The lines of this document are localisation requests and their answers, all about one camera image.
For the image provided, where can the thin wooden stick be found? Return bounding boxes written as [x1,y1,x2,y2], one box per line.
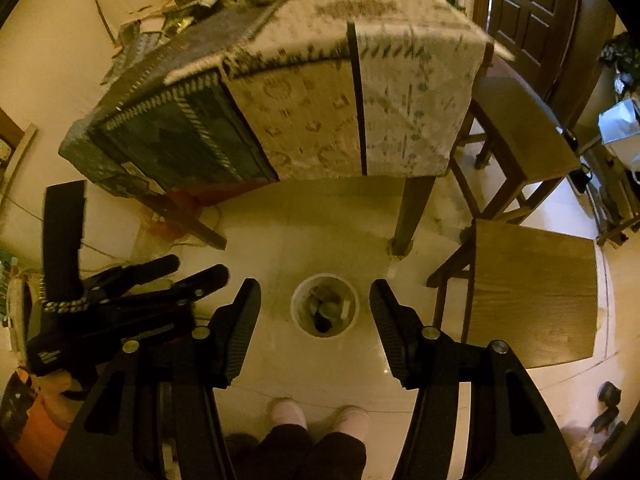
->
[90,0,117,44]

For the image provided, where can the white plastic bag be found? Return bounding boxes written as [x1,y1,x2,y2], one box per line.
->
[598,99,640,174]

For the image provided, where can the brown door frame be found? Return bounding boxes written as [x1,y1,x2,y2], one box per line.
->
[472,0,620,113]

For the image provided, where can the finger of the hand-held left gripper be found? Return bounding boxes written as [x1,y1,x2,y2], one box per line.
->
[81,254,181,299]
[106,264,231,314]

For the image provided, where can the tall stool with grey seat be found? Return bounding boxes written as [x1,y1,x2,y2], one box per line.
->
[449,77,584,224]

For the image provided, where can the red plastic bag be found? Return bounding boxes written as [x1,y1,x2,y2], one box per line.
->
[132,207,211,251]

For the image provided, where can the dark clothes pile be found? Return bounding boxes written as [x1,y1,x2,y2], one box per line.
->
[600,32,640,97]

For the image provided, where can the brown panel door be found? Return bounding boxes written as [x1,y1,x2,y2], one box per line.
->
[487,0,584,86]

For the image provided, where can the black strip with dotted edge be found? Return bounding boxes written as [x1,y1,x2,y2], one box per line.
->
[41,180,88,313]

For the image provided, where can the person's white shoe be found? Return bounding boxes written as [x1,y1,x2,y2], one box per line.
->
[270,397,309,431]
[334,405,371,441]

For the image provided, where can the dark wrappers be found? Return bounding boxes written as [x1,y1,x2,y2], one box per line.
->
[306,285,351,334]

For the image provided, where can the patchwork tablecloth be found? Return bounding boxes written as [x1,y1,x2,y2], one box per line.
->
[57,0,497,199]

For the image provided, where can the low wooden stool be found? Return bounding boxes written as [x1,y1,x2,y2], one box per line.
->
[426,217,602,370]

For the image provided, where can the white plastic bucket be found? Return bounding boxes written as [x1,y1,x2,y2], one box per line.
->
[290,272,361,339]

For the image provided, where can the person's right white shoe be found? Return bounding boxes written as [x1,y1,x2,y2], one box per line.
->
[334,405,371,441]

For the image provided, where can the person's black pants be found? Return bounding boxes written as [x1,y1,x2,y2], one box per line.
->
[225,422,369,480]

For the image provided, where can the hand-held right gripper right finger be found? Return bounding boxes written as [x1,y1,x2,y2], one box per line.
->
[369,279,581,480]

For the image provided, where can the storage rack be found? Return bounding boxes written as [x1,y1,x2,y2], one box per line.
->
[580,150,640,249]

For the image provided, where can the orange plastic bag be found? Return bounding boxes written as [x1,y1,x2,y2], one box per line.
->
[0,370,76,467]

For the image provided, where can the person's left white shoe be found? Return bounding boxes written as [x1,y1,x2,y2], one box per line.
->
[270,397,309,431]

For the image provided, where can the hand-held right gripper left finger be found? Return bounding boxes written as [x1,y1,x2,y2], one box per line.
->
[47,277,263,480]

